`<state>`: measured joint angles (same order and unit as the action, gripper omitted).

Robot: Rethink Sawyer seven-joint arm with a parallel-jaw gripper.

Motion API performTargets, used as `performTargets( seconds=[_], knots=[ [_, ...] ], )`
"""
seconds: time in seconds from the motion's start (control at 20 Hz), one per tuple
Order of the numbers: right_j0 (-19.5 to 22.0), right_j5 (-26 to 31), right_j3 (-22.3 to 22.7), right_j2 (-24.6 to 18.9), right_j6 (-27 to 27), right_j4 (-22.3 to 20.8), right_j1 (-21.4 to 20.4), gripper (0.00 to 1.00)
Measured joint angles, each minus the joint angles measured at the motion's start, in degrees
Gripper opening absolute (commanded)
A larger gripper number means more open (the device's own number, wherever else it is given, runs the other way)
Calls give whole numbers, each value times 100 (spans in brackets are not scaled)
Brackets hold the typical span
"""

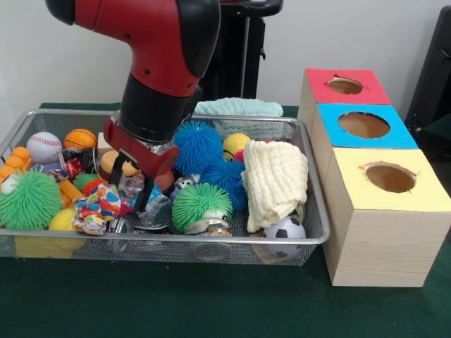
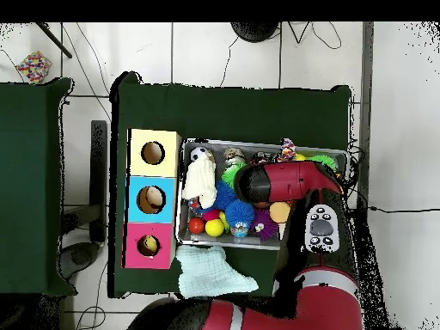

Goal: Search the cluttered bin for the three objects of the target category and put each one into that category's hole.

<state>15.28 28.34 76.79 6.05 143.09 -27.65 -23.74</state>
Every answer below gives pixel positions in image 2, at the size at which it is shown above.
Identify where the yellow-green ball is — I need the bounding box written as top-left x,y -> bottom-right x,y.
205,218 -> 226,238

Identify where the small soccer ball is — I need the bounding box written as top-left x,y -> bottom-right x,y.
189,146 -> 211,162

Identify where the large blue spiky ball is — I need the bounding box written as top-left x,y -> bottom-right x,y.
212,181 -> 238,211

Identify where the multicoloured patterned object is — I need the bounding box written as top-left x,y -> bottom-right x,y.
15,50 -> 52,84

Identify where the dark green tablecloth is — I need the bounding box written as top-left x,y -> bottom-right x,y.
0,77 -> 73,296
109,71 -> 353,298

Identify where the black round stand base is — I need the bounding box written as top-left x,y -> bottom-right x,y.
229,21 -> 279,42

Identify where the mint green cloth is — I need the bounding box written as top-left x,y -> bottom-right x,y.
177,245 -> 260,299

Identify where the wooden box with three holes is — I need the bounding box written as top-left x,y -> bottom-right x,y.
123,128 -> 181,270

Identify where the black chair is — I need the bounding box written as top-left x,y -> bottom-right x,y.
60,119 -> 110,276

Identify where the multicoloured patterned cloth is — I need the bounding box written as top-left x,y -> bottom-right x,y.
278,138 -> 298,162

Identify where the clear mesh bin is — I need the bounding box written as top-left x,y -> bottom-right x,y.
175,139 -> 348,252

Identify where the red ball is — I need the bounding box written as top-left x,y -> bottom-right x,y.
187,217 -> 206,235

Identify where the purple spiky ball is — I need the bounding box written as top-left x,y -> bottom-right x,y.
253,209 -> 278,241

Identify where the cream waffle cloth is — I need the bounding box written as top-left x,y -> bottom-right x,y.
180,159 -> 218,202

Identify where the black rod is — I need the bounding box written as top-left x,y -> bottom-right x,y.
35,22 -> 73,59

